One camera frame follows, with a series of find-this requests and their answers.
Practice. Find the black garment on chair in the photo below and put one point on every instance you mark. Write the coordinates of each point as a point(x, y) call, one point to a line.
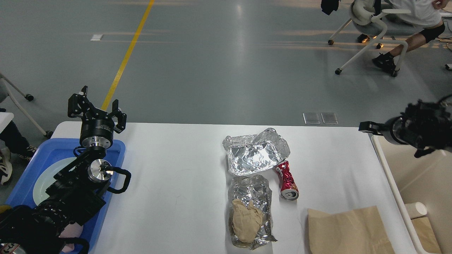
point(328, 6)

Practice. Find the brown paper inside bin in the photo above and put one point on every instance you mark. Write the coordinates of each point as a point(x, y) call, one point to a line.
point(426, 235)

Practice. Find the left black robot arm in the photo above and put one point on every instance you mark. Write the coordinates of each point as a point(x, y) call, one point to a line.
point(76, 195)

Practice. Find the crushed red soda can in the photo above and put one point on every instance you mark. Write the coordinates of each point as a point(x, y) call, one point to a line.
point(288, 188)

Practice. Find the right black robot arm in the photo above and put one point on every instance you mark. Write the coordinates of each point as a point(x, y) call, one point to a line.
point(424, 126)

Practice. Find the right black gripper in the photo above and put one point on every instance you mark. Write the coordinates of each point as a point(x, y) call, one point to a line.
point(388, 129)

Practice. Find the green plate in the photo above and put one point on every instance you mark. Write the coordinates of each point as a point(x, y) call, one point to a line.
point(46, 179)

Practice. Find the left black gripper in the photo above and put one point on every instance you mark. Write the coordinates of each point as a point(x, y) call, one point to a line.
point(95, 132)

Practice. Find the blue mug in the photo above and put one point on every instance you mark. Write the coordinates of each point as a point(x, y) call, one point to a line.
point(4, 208)

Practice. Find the pink mug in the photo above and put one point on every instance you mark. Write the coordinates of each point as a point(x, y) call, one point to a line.
point(71, 231)

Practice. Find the white rolling chair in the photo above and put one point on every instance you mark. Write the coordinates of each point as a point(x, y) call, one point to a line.
point(368, 18)

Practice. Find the brown paper bag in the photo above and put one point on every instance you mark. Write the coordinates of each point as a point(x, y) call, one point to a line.
point(358, 231)

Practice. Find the left rolling chair leg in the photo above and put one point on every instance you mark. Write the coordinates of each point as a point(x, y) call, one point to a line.
point(5, 91)

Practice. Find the beige plastic bin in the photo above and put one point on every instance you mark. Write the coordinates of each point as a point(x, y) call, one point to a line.
point(427, 179)

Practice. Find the foil tray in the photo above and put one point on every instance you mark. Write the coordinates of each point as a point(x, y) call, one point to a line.
point(253, 153)

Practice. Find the brown paper ball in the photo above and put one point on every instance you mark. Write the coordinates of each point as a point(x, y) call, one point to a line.
point(246, 220)

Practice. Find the paper cup inside bin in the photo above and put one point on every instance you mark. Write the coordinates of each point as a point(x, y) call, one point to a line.
point(416, 210)

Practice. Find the seated person white shorts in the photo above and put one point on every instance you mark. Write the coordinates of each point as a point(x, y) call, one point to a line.
point(424, 16)

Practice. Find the foil sheet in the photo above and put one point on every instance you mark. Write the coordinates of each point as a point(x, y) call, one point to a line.
point(256, 188)

